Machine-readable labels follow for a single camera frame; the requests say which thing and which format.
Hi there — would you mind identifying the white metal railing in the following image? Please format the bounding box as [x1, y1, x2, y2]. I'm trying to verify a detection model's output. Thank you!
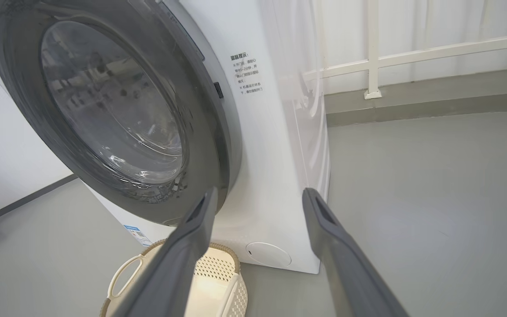
[301, 0, 507, 100]

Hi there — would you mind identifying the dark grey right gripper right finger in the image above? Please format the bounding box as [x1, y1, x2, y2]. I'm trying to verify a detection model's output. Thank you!
[301, 188, 409, 317]

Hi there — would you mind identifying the blue energy label sticker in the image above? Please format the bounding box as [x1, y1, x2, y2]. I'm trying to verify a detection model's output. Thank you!
[123, 225, 153, 247]

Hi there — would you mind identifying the cream perforated laundry basket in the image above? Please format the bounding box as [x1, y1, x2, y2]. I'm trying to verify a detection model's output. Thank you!
[99, 239, 249, 317]

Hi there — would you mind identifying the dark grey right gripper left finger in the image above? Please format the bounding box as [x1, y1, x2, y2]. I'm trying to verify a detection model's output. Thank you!
[112, 187, 219, 317]

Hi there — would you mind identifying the black text instruction sticker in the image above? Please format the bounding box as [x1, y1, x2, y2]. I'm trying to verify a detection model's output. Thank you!
[229, 52, 264, 96]

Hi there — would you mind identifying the dark grey round glass door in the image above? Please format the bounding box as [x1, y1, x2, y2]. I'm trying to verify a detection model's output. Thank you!
[0, 0, 242, 227]

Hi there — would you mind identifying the white front-load washing machine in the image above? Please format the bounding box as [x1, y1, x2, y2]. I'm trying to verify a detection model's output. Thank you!
[84, 0, 331, 275]

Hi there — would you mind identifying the round white filter cover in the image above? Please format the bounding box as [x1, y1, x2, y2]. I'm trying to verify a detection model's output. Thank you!
[246, 242, 293, 268]

